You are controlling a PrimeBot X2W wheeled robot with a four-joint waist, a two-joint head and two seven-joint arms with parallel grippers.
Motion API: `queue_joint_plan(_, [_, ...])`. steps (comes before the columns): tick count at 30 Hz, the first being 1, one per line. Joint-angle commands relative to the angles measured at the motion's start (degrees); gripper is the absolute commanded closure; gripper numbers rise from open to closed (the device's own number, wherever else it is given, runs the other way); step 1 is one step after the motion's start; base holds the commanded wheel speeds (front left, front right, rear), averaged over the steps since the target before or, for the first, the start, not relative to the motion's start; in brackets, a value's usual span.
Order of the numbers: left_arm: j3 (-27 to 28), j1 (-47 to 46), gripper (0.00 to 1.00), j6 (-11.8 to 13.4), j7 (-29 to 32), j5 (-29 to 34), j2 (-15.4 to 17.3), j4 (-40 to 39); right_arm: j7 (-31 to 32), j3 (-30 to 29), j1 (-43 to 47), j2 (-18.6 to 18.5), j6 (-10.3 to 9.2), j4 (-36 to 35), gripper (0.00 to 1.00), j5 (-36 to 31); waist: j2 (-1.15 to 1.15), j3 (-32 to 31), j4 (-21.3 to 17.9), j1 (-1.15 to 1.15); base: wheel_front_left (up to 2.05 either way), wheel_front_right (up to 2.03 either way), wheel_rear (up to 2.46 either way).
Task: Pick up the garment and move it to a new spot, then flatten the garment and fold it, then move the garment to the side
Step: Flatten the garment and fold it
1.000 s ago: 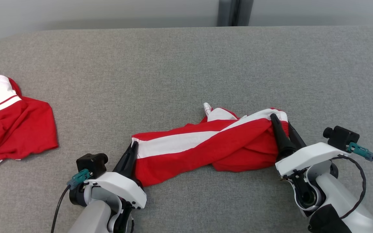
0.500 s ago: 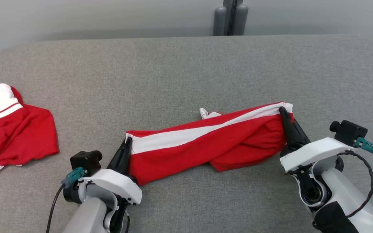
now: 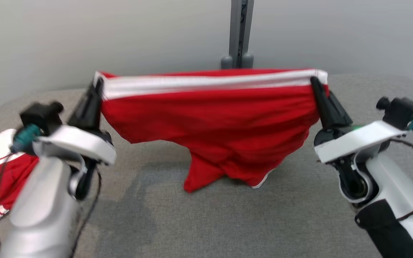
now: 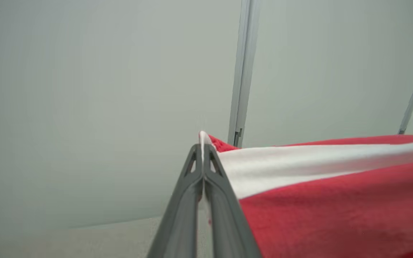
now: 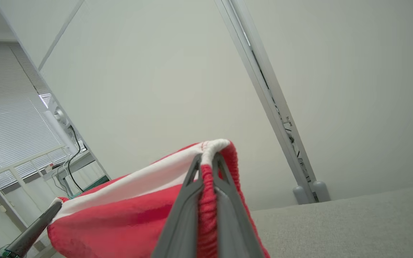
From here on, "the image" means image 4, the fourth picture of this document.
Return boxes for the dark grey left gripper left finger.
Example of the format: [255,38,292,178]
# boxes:
[147,143,204,258]

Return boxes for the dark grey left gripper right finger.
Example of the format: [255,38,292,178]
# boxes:
[203,143,263,258]

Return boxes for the red shorts with white stripes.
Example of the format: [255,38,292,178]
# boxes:
[198,130,413,258]

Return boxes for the grey metal partition post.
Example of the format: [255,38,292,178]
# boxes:
[227,0,261,148]

